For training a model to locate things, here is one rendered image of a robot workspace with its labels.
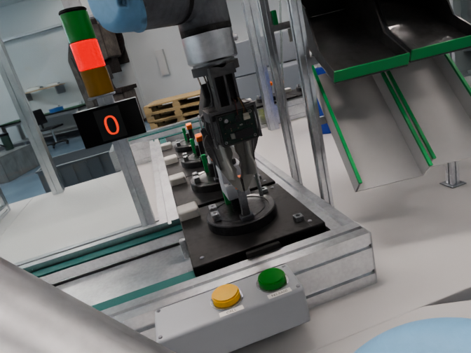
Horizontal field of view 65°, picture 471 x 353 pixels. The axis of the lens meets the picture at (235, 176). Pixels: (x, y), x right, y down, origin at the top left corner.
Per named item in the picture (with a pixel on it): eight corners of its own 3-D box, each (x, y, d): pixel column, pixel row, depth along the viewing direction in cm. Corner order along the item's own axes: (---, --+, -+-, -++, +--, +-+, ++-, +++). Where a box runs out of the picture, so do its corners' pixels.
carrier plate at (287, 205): (326, 231, 65) (324, 220, 64) (195, 277, 61) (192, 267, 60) (279, 190, 87) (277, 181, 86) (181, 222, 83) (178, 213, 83)
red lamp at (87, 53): (104, 64, 68) (94, 37, 67) (77, 71, 68) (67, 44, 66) (106, 65, 73) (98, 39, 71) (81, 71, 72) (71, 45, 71)
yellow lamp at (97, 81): (113, 92, 70) (104, 65, 68) (87, 98, 69) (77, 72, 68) (115, 90, 75) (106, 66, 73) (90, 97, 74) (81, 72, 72)
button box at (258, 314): (312, 321, 53) (304, 286, 51) (169, 377, 49) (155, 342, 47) (293, 293, 59) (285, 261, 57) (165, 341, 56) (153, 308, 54)
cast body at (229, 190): (251, 194, 69) (242, 159, 67) (228, 201, 68) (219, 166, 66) (240, 181, 77) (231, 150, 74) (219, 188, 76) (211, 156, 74)
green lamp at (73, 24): (94, 36, 67) (85, 8, 65) (66, 43, 66) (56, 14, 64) (97, 39, 71) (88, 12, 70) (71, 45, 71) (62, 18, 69)
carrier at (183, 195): (277, 188, 88) (265, 139, 84) (180, 219, 85) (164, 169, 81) (249, 164, 111) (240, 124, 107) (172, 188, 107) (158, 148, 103)
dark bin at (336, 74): (408, 66, 63) (415, 23, 58) (333, 85, 63) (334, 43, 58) (345, 9, 83) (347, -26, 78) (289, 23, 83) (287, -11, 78)
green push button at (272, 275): (291, 289, 52) (289, 277, 51) (265, 299, 51) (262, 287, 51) (281, 274, 56) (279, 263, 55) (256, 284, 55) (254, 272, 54)
